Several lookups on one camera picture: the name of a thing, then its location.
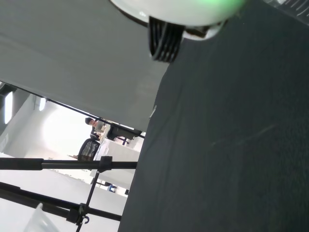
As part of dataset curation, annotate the black tripod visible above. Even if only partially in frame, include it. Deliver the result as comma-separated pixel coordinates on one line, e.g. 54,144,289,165
0,156,138,232

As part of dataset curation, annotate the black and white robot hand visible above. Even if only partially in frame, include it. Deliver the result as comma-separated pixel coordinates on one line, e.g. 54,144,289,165
108,0,247,63

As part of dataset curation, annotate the white rounded object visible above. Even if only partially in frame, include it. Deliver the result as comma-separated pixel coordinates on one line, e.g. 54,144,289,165
23,202,60,232

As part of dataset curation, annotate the black mesh office chair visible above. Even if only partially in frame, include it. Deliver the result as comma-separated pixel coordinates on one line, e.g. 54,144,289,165
77,138,101,162

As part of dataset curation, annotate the black bench cloth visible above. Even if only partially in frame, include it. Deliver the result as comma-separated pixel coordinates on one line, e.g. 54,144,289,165
117,0,309,232

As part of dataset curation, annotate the person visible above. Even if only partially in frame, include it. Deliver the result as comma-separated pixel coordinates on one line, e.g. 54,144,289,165
84,117,107,141

